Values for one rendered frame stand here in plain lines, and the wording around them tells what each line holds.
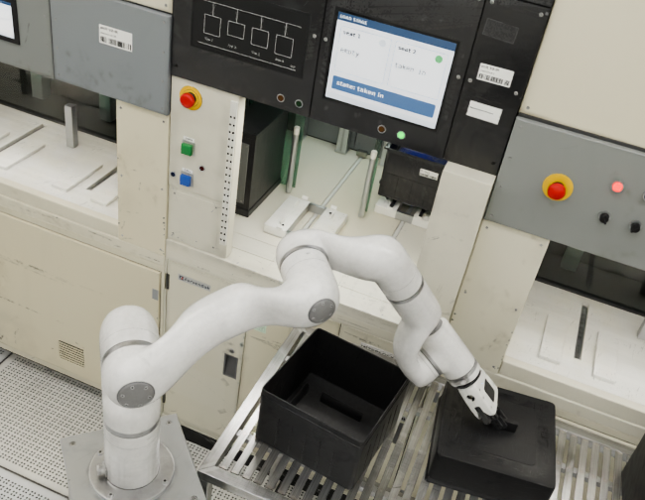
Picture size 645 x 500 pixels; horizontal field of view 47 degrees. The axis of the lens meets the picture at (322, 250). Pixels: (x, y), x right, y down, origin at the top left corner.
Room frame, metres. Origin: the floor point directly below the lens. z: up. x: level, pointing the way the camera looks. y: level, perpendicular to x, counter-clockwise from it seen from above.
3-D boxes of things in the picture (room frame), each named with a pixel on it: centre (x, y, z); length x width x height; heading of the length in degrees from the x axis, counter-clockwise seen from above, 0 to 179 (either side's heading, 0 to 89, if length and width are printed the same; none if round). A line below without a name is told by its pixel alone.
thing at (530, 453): (1.31, -0.51, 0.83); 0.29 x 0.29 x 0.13; 82
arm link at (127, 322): (1.10, 0.35, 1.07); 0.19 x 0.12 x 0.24; 22
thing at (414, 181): (2.25, -0.28, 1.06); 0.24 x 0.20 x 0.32; 75
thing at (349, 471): (1.30, -0.10, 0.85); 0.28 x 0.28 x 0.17; 66
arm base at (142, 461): (1.07, 0.34, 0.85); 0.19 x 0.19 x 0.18
